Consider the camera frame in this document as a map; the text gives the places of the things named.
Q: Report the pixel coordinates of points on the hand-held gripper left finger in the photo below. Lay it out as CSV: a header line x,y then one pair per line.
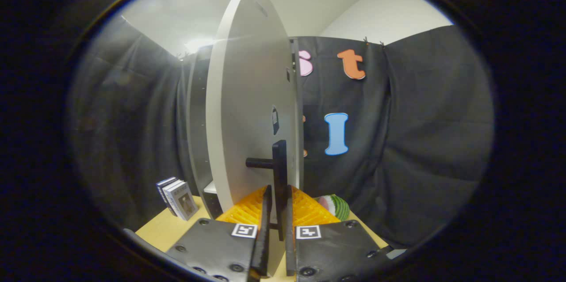
x,y
261,238

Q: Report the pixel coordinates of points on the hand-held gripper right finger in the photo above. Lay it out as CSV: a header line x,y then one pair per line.
x,y
289,238

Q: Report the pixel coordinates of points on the grey shoe cabinet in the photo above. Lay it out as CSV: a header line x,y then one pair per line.
x,y
196,140

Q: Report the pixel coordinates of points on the white shoe cabinet door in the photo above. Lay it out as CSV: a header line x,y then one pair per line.
x,y
247,96

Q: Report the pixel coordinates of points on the watermelon plush toy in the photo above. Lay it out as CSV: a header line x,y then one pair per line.
x,y
338,207

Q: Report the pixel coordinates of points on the grey cover book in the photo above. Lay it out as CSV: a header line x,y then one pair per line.
x,y
185,202

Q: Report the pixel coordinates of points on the dark blue book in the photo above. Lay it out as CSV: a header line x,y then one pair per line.
x,y
162,191

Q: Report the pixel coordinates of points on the black backdrop cloth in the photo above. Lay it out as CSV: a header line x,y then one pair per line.
x,y
420,140

